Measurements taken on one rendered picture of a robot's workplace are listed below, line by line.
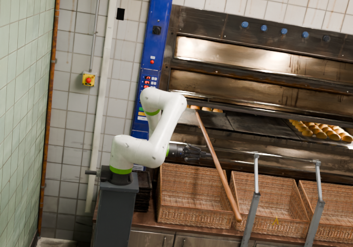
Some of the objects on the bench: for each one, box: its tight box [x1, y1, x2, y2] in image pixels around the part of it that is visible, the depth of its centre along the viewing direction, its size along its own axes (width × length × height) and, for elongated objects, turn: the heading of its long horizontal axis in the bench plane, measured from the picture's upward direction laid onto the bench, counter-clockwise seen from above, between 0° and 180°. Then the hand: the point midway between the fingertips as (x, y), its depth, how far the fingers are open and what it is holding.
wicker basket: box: [155, 162, 233, 230], centre depth 335 cm, size 49×56×28 cm
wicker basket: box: [229, 171, 310, 239], centre depth 342 cm, size 49×56×28 cm
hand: (205, 154), depth 290 cm, fingers closed
